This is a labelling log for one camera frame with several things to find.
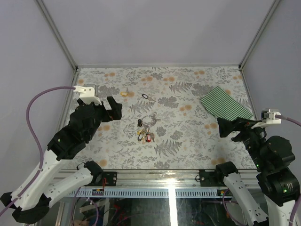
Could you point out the green striped folded cloth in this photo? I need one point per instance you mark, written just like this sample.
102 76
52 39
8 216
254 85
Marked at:
221 105

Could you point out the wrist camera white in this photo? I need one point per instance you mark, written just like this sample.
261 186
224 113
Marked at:
268 118
87 95

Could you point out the white slotted cable duct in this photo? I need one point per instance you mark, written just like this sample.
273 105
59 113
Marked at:
146 193

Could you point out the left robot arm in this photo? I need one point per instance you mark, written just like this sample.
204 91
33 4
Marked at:
34 198

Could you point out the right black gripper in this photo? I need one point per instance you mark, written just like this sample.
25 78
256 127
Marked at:
245 125

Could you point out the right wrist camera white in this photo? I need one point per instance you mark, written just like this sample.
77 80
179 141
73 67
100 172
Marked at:
268 118

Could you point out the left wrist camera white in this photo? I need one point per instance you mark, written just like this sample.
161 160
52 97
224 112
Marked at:
87 95

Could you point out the large metal keyring with keys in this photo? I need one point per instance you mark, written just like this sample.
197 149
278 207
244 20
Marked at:
147 125

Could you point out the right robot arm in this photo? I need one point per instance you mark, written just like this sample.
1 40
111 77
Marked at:
272 157

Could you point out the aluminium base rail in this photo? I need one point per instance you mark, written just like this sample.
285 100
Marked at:
143 178

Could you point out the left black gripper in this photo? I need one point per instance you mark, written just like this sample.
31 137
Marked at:
115 114

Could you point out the key with yellow tag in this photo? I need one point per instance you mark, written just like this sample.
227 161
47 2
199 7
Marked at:
125 93

